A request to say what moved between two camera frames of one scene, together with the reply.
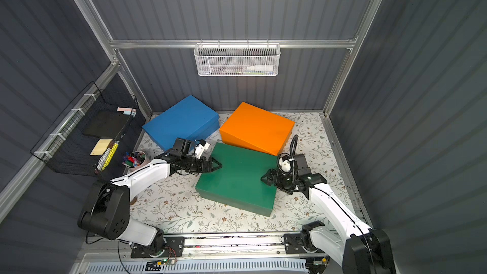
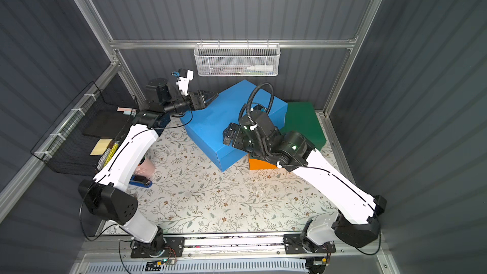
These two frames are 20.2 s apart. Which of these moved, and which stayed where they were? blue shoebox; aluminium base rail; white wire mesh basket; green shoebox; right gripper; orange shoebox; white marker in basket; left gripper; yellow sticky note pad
Moved: left gripper; green shoebox; right gripper; blue shoebox; orange shoebox
Stayed: white wire mesh basket; white marker in basket; yellow sticky note pad; aluminium base rail
